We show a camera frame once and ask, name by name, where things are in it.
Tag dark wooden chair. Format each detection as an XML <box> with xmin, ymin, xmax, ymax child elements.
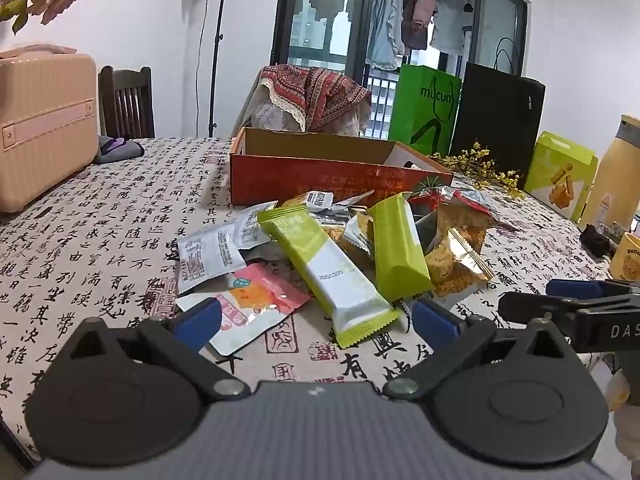
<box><xmin>98</xmin><ymin>66</ymin><xmax>156</xmax><ymax>140</ymax></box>

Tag beige armchair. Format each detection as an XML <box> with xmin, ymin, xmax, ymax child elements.
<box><xmin>235</xmin><ymin>65</ymin><xmax>371</xmax><ymax>138</ymax></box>

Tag silver green snack packet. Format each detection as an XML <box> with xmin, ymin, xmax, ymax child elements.
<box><xmin>407</xmin><ymin>185</ymin><xmax>453</xmax><ymax>207</ymax></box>

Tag white hanging shirt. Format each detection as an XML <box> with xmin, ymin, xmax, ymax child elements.
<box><xmin>429</xmin><ymin>0</ymin><xmax>474</xmax><ymax>56</ymax></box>

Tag red patterned throw cloth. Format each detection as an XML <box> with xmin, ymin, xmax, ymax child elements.
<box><xmin>260</xmin><ymin>64</ymin><xmax>371</xmax><ymax>133</ymax></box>

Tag orange cardboard box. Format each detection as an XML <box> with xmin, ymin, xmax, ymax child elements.
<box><xmin>230</xmin><ymin>127</ymin><xmax>454</xmax><ymax>208</ymax></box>

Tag yellow bear mug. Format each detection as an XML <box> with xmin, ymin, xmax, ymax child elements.
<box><xmin>607</xmin><ymin>232</ymin><xmax>640</xmax><ymax>283</ymax></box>

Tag light blue hanging garment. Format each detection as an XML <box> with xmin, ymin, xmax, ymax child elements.
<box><xmin>366</xmin><ymin>0</ymin><xmax>407</xmax><ymax>70</ymax></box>

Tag golden clear snack packet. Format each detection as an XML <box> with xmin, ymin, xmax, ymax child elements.
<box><xmin>424</xmin><ymin>227</ymin><xmax>496</xmax><ymax>297</ymax></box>

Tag plain green snack bar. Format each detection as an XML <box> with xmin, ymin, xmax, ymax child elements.
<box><xmin>366</xmin><ymin>192</ymin><xmax>435</xmax><ymax>305</ymax></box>

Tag black framed glass sliding door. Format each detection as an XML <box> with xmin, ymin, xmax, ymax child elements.
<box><xmin>272</xmin><ymin>0</ymin><xmax>530</xmax><ymax>143</ymax></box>

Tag green paper bag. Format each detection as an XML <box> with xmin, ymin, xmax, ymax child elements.
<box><xmin>389</xmin><ymin>64</ymin><xmax>462</xmax><ymax>157</ymax></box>

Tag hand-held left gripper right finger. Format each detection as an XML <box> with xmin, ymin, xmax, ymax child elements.
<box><xmin>382</xmin><ymin>299</ymin><xmax>581</xmax><ymax>402</ymax></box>

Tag long green white snack bar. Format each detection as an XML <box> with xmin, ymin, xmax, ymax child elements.
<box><xmin>256</xmin><ymin>205</ymin><xmax>402</xmax><ymax>349</ymax></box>

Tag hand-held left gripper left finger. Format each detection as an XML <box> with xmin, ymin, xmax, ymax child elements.
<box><xmin>65</xmin><ymin>297</ymin><xmax>251</xmax><ymax>402</ymax></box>

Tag grey purple pouch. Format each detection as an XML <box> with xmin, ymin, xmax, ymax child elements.
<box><xmin>95</xmin><ymin>136</ymin><xmax>146</xmax><ymax>165</ymax></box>

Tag dark grey snack packet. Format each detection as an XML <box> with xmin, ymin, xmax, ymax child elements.
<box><xmin>414</xmin><ymin>210</ymin><xmax>441</xmax><ymax>252</ymax></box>

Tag red topped clear snack packet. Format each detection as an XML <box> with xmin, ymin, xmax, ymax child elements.
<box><xmin>436</xmin><ymin>189</ymin><xmax>502</xmax><ymax>256</ymax></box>

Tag pink ribbed suitcase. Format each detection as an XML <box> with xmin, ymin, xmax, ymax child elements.
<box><xmin>0</xmin><ymin>45</ymin><xmax>99</xmax><ymax>217</ymax></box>

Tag small black table item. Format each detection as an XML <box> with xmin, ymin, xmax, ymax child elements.
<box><xmin>580</xmin><ymin>224</ymin><xmax>612</xmax><ymax>257</ymax></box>

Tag white grey printed snack packet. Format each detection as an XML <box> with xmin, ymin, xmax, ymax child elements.
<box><xmin>176</xmin><ymin>222</ymin><xmax>247</xmax><ymax>296</ymax></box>

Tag yellow thermos bottle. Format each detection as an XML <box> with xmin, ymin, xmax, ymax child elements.
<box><xmin>579</xmin><ymin>115</ymin><xmax>640</xmax><ymax>235</ymax></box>

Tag black paper bag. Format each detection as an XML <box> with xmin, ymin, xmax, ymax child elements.
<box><xmin>449</xmin><ymin>37</ymin><xmax>546</xmax><ymax>191</ymax></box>

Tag clear cracker packet white label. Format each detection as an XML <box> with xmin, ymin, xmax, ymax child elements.
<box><xmin>281</xmin><ymin>189</ymin><xmax>335</xmax><ymax>213</ymax></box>

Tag person's right hand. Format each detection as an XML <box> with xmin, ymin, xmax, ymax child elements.
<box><xmin>606</xmin><ymin>372</ymin><xmax>640</xmax><ymax>461</ymax></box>

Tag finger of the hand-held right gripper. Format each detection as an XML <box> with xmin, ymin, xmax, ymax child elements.
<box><xmin>498</xmin><ymin>291</ymin><xmax>583</xmax><ymax>335</ymax></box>
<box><xmin>546</xmin><ymin>279</ymin><xmax>640</xmax><ymax>307</ymax></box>

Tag pink hanging jacket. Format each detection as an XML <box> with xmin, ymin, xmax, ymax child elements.
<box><xmin>401</xmin><ymin>0</ymin><xmax>439</xmax><ymax>52</ymax></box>

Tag yellow flower sprig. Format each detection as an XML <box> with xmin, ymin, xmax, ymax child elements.
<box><xmin>432</xmin><ymin>142</ymin><xmax>527</xmax><ymax>201</ymax></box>

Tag green snack carton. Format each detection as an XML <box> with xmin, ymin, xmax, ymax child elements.
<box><xmin>524</xmin><ymin>131</ymin><xmax>599</xmax><ymax>223</ymax></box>

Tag pink orange snack packet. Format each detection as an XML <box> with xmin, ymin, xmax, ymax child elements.
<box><xmin>175</xmin><ymin>262</ymin><xmax>312</xmax><ymax>357</ymax></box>

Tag small silver snack packet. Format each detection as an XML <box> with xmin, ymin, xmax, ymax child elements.
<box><xmin>342</xmin><ymin>212</ymin><xmax>376</xmax><ymax>257</ymax></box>

